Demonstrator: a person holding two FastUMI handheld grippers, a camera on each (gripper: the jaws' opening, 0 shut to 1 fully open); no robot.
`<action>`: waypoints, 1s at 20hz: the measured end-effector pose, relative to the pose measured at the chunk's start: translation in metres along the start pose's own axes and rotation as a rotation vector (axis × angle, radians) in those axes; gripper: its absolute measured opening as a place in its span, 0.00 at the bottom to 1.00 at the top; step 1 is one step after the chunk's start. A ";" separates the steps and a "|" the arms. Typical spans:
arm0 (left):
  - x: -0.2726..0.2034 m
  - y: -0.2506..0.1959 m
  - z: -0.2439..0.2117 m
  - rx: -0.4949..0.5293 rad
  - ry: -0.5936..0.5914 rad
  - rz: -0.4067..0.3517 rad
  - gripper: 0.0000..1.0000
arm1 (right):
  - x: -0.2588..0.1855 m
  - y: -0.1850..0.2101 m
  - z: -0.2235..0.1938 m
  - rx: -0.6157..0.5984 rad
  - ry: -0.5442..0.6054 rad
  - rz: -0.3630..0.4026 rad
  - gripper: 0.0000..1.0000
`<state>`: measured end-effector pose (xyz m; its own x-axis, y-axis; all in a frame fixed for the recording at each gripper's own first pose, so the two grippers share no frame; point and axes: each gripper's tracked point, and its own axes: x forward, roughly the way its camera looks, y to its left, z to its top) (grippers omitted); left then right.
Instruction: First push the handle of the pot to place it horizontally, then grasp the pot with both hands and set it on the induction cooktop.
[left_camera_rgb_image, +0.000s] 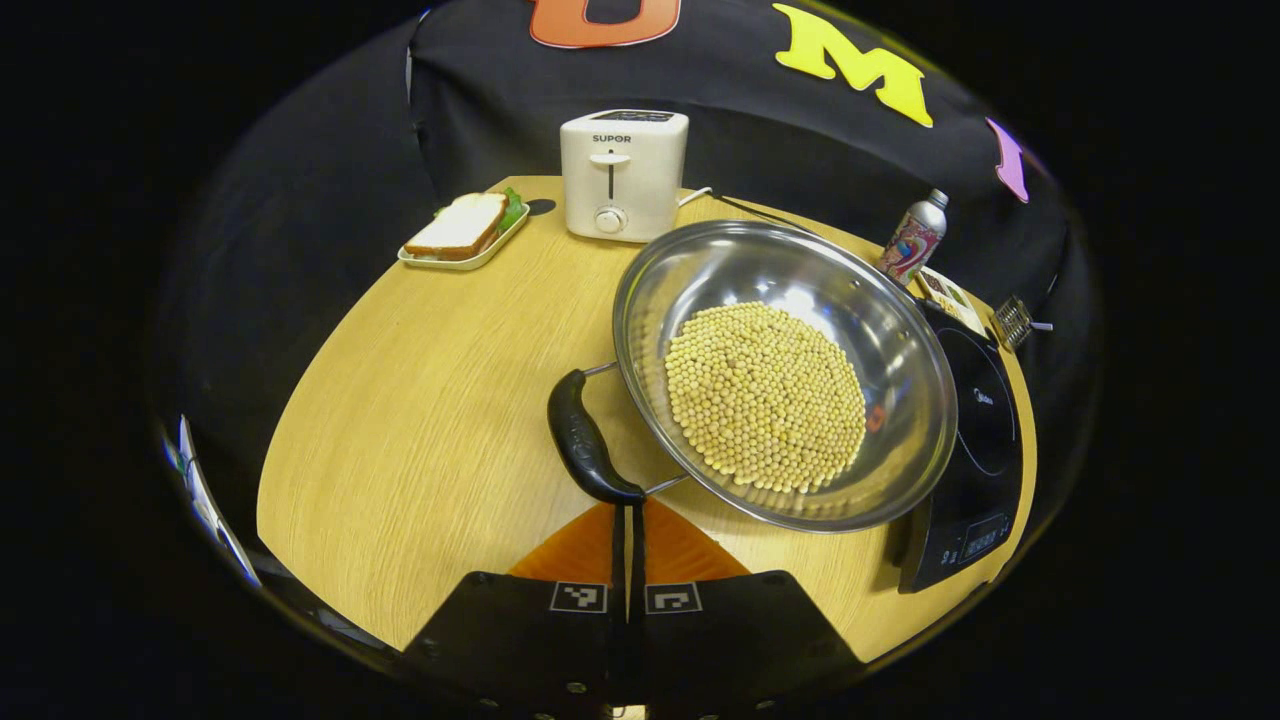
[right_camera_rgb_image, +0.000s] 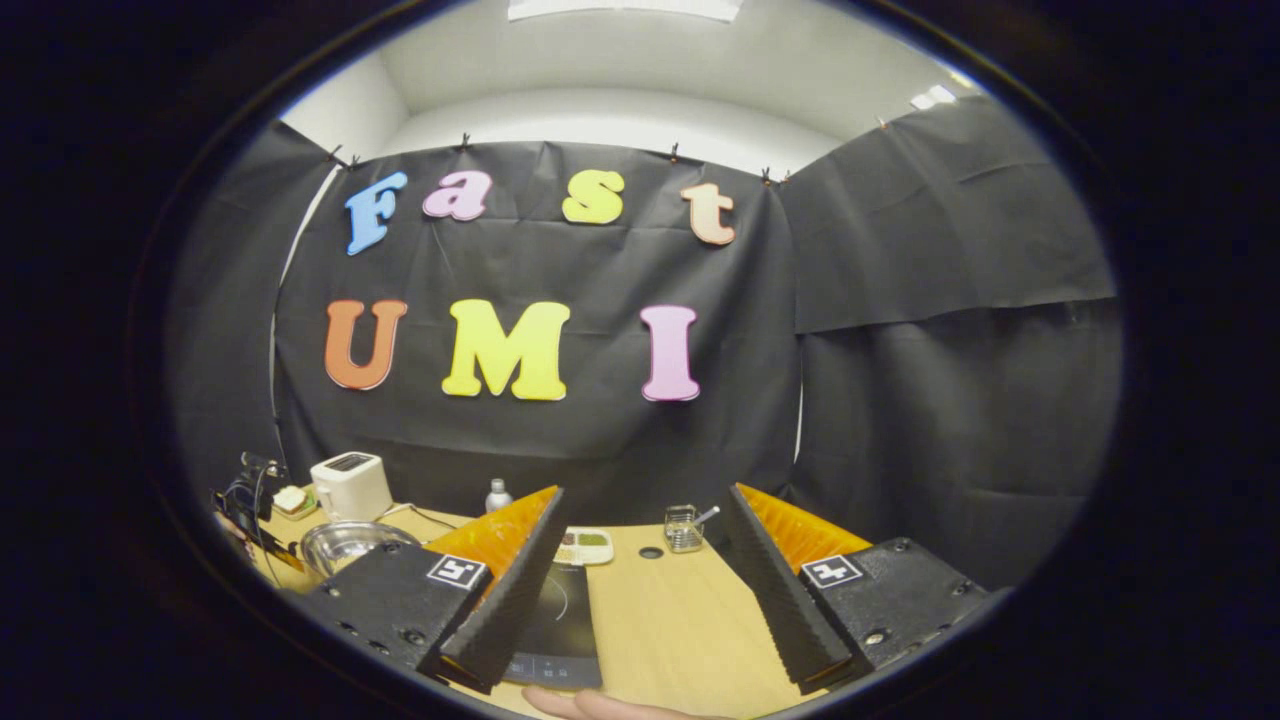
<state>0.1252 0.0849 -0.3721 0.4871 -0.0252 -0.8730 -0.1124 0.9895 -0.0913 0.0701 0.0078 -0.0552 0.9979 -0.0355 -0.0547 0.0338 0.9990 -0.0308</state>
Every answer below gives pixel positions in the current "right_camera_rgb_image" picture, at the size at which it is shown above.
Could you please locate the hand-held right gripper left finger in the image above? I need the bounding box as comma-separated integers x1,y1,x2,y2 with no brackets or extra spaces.
290,486,568,696

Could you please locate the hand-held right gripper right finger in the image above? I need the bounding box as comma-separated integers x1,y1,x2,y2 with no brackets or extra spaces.
725,483,991,696

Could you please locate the black induction cooktop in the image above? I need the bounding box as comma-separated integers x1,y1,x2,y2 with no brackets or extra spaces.
503,562,604,691

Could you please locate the stainless steel pot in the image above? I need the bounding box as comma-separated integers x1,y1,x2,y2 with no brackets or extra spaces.
300,521,421,579

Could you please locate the white divided grain tray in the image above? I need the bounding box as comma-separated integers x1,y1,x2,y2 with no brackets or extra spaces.
553,527,615,567

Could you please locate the white toaster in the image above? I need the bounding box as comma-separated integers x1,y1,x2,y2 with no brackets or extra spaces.
310,452,394,523

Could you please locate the black backdrop cloth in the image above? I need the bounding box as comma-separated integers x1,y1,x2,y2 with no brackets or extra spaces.
165,95,1123,601

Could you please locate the black power cable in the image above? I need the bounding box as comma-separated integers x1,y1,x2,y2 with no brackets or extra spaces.
385,503,471,531

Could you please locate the metal wire utensil holder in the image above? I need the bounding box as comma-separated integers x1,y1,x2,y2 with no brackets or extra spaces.
664,505,704,554

